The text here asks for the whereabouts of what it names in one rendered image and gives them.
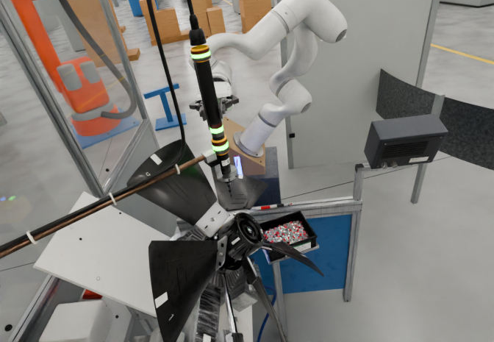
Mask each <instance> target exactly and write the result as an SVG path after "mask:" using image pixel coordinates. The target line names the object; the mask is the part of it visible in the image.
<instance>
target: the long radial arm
mask: <svg viewBox="0 0 494 342"><path fill-rule="evenodd" d="M220 303H221V289H220V288H218V287H215V286H214V285H212V284H210V283H208V285H207V286H206V288H205V289H204V291H203V293H202V294H201V296H200V297H199V299H198V301H197V302H196V305H195V307H194V308H193V310H192V312H191V314H190V315H189V317H188V319H187V321H186V323H185V325H184V327H183V329H182V332H183V333H184V334H185V339H184V342H218V327H219V315H220Z"/></svg>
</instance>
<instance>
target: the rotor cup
mask: <svg viewBox="0 0 494 342"><path fill-rule="evenodd" d="M247 227H250V228H252V233H250V232H249V231H248V230H247ZM224 235H226V236H227V245H226V256H225V261H224V264H223V265H222V266H221V267H220V268H219V269H220V270H222V271H224V272H226V273H232V272H235V271H236V270H238V269H239V268H240V267H241V264H242V262H243V260H244V258H245V256H247V257H248V256H250V255H251V253H253V252H254V251H256V250H257V249H260V248H261V247H262V246H263V244H264V242H265V236H264V233H263V231H262V228H261V226H260V225H259V223H258V222H257V221H256V219H255V218H253V217H252V216H251V215H249V214H248V213H244V212H240V213H237V214H236V215H234V218H233V219H231V220H230V221H229V222H226V223H225V224H224V225H222V226H221V227H220V228H219V230H218V231H217V232H216V233H215V234H214V235H213V236H212V237H211V238H209V237H208V236H207V235H205V238H204V240H205V241H217V240H219V239H220V238H222V237H223V236H224ZM237 238H239V241H237V242H236V243H234V244H233V245H232V242H233V241H234V240H236V239H237Z"/></svg>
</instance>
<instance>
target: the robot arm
mask: <svg viewBox="0 0 494 342"><path fill-rule="evenodd" d="M347 28H348V25H347V21H346V19H345V17H344V16H343V14H342V13H341V12H340V11H339V10H338V9H337V8H336V7H335V6H334V5H333V4H332V3H331V2H330V1H329V0H281V1H280V2H279V3H278V4H277V5H276V6H275V7H274V8H273V9H272V10H271V11H270V12H269V13H268V14H267V15H266V16H265V17H264V18H263V19H262V20H261V21H260V22H259V23H257V24H256V25H255V26H254V27H253V28H252V29H251V30H250V31H249V32H247V33H246V34H243V35H239V34H233V33H219V34H216V35H213V36H211V37H209V38H207V42H206V43H205V44H203V45H209V48H210V54H211V58H210V66H211V70H212V77H213V81H214V85H215V92H216V96H217V100H218V112H219V116H220V119H223V114H226V111H227V110H231V109H232V108H233V107H234V104H237V103H239V98H238V97H236V96H234V95H233V93H232V86H231V82H232V70H231V68H230V66H229V65H228V64H227V63H225V62H223V61H218V60H217V59H216V58H215V56H214V53H215V52H216V51H217V50H218V49H219V48H221V47H224V46H230V47H233V48H236V49H238V50H239V51H241V52H242V53H244V55H246V56H247V57H249V58H250V59H252V60H259V59H261V58H262V57H264V56H265V55H266V54H267V53H268V52H269V51H270V50H271V49H272V48H273V47H274V46H275V45H276V44H277V43H279V42H280V41H281V40H282V39H283V38H284V37H286V36H287V35H288V34H289V33H290V32H291V31H292V30H293V34H294V40H295V43H294V47H293V51H292V53H291V55H290V59H289V60H288V62H287V64H286V65H285V66H284V67H283V68H282V69H280V70H279V71H277V72H276V73H275V74H274V75H273V76H272V77H271V78H270V80H269V88H270V89H271V91H272V93H273V94H274V95H275V96H276V97H277V98H278V99H279V100H280V101H281V102H282V103H283V104H284V105H283V106H282V107H280V106H277V105H275V104H271V103H266V104H264V105H263V106H262V108H261V109H260V110H259V112H258V113H257V114H256V115H255V117H254V119H253V120H252V121H251V123H250V124H249V125H248V126H247V128H246V129H245V131H244V132H242V131H241V132H235V133H234V134H233V141H234V142H235V145H236V146H237V147H238V148H239V149H240V150H241V151H242V152H244V153H245V154H247V155H248V156H250V157H255V158H258V157H261V156H262V155H263V148H262V144H263V143H264V142H265V141H266V140H267V139H268V137H269V136H270V135H271V133H272V132H273V131H274V130H275V128H276V127H277V126H278V125H279V124H280V122H281V121H282V120H283V119H284V118H286V117H288V116H291V115H297V114H300V113H304V112H306V111H307V110H308V109H309V107H310V106H311V103H312V97H311V95H310V93H309V92H308V91H307V89H306V88H305V87H303V86H302V85H301V84H300V83H299V82H298V81H297V80H296V79H295V78H294V76H302V75H304V74H305V73H307V72H308V71H309V69H311V67H312V64H313V63H314V61H315V58H316V56H317V53H318V43H317V40H316V37H315V35H317V36H318V37H319V38H320V39H321V40H323V41H325V42H327V43H336V42H338V41H340V40H342V39H343V37H344V36H345V35H346V32H347ZM189 107H190V109H191V110H196V111H198V112H199V115H200V117H202V118H203V121H206V120H207V118H206V115H205V111H204V105H203V102H202V99H201V93H200V90H199V91H198V93H197V94H196V100H195V101H193V102H192V103H190V104H189Z"/></svg>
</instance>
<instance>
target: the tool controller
mask: <svg viewBox="0 0 494 342"><path fill-rule="evenodd" d="M447 134H448V130H447V129H446V128H445V126H444V125H443V123H442V122H441V120H440V119H439V118H438V117H437V115H436V114H428V115H417V116H411V117H405V118H393V119H387V120H380V121H372V122H371V125H370V129H369V133H368V138H367V141H366V144H365V149H364V153H365V156H366V158H367V160H368V163H369V165H370V168H371V169H377V168H383V169H386V168H389V167H392V168H396V167H397V166H403V165H415V164H422V163H431V162H432V161H433V159H434V157H435V156H436V154H437V152H438V150H439V148H440V147H441V145H442V143H443V141H444V139H445V137H446V135H447Z"/></svg>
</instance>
